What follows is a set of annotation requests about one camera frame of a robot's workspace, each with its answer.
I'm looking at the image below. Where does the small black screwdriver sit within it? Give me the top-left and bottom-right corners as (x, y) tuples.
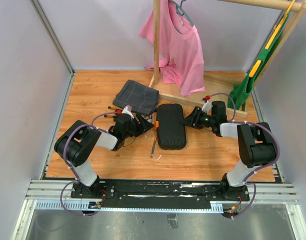
(108, 106), (122, 112)
(104, 114), (118, 119)

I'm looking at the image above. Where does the orange utility knife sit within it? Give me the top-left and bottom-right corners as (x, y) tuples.
(150, 133), (157, 158)

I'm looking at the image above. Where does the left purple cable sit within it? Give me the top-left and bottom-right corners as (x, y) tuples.
(60, 112), (119, 216)

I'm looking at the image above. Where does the wooden clothes rack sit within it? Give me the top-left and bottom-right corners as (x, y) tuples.
(147, 0), (306, 120)

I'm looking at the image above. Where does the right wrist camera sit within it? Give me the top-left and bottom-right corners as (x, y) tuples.
(201, 98), (212, 114)

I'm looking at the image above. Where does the pink t-shirt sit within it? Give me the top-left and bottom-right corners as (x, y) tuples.
(139, 0), (206, 97)

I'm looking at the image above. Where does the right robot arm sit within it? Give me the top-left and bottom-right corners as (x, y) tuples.
(183, 98), (280, 200)

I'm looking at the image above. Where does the orange black screwdriver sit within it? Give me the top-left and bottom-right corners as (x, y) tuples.
(148, 102), (168, 120)

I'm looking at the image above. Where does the teal clothes hanger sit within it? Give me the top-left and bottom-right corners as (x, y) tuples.
(167, 0), (195, 36)

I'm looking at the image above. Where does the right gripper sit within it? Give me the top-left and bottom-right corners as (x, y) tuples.
(181, 107), (215, 131)

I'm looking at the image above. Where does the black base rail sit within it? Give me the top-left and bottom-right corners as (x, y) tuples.
(70, 180), (250, 210)

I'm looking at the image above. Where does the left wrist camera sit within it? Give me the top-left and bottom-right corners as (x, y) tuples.
(121, 105), (134, 119)

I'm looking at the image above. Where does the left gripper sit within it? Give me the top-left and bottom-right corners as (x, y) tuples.
(123, 113), (154, 139)

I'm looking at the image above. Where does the green garment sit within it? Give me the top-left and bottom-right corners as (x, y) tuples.
(227, 12), (290, 110)

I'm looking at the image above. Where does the black plastic tool case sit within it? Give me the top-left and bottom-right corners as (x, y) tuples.
(156, 103), (187, 150)

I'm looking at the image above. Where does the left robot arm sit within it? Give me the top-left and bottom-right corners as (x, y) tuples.
(54, 113), (155, 198)

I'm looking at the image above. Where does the grey folded cloth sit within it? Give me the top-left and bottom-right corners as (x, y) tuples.
(112, 79), (159, 115)

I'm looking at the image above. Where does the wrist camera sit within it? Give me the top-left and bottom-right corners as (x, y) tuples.
(121, 105), (134, 119)
(201, 98), (212, 114)

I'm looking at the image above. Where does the yellow clothes hanger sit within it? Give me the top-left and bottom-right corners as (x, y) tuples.
(248, 0), (296, 78)

